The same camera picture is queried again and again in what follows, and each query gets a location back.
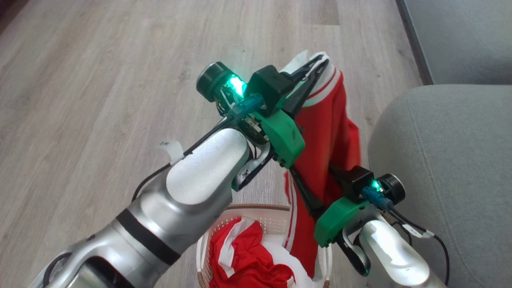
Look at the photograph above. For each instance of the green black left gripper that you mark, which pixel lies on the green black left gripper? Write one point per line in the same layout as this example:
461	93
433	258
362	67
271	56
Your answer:
282	136

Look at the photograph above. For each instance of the grey flat sofa section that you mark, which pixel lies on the grey flat sofa section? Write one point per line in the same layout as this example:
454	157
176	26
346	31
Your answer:
460	40

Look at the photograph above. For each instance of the grey sofa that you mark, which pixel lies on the grey sofa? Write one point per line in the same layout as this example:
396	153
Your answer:
460	160

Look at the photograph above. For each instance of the red shorts with white waistband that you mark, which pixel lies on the red shorts with white waistband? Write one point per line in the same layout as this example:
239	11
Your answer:
320	140

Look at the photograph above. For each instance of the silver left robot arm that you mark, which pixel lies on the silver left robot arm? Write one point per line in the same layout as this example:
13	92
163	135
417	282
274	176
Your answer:
192	180

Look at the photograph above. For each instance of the white basket with brown rim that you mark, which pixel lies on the white basket with brown rim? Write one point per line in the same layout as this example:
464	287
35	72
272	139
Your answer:
260	212

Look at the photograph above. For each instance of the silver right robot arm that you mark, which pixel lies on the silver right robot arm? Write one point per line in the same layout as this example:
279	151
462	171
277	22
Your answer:
392	248

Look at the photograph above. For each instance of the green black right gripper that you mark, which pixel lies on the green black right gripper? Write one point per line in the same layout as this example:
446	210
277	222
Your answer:
340	218

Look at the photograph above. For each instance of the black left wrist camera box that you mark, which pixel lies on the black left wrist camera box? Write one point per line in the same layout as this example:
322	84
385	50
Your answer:
270	86

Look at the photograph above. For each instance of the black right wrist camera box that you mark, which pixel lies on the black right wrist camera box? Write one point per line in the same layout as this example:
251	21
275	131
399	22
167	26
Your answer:
356	182

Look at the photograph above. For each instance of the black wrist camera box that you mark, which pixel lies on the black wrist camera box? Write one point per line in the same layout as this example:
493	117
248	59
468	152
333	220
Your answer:
270	86
356	182

